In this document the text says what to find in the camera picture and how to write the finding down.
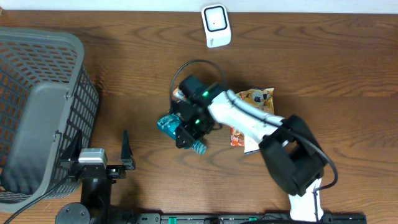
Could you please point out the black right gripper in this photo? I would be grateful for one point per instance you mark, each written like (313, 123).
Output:
(188, 135)

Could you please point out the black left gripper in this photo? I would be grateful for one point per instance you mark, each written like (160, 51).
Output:
(117, 172)

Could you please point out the blue mouthwash bottle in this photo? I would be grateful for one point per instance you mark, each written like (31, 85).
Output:
(169, 123)

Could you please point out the small orange box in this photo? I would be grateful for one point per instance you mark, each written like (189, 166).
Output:
(179, 95)

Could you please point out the red chocolate bar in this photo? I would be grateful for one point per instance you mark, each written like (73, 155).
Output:
(237, 138)

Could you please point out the orange snack bag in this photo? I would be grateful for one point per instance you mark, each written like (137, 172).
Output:
(262, 99)

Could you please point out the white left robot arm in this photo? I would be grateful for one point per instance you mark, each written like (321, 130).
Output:
(95, 204)

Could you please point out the white barcode scanner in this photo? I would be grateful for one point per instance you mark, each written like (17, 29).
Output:
(216, 25)

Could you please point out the grey plastic basket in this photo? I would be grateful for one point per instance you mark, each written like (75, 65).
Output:
(46, 97)

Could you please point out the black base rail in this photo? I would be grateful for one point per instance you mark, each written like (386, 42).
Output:
(272, 218)

